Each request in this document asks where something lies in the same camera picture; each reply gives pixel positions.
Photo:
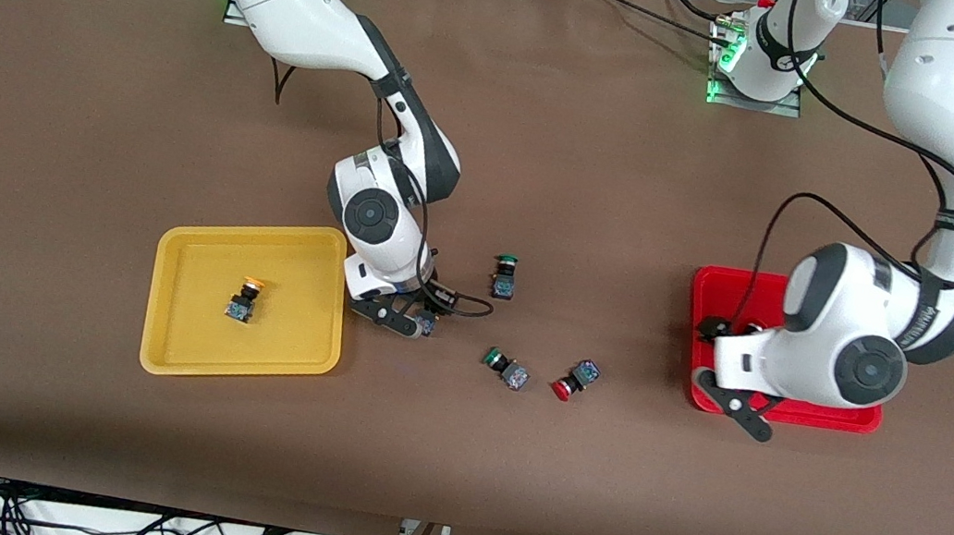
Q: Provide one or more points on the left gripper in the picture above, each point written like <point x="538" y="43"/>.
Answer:
<point x="714" y="328"/>

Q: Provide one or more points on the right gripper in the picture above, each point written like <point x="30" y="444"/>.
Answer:
<point x="425" y="295"/>

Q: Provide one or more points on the yellow push button switch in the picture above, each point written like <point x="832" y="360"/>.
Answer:
<point x="426" y="326"/>
<point x="240" y="307"/>

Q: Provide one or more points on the red push button switch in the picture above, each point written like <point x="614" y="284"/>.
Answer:
<point x="583" y="374"/>
<point x="754" y="325"/>

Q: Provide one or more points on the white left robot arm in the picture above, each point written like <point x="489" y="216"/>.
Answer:
<point x="947" y="110"/>

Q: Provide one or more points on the red plastic tray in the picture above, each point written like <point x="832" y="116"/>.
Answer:
<point x="721" y="292"/>

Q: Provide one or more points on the yellow plastic tray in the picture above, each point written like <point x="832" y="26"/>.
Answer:
<point x="280" y="342"/>

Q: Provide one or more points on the green push button switch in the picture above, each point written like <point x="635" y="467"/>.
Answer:
<point x="513" y="375"/>
<point x="503" y="285"/>

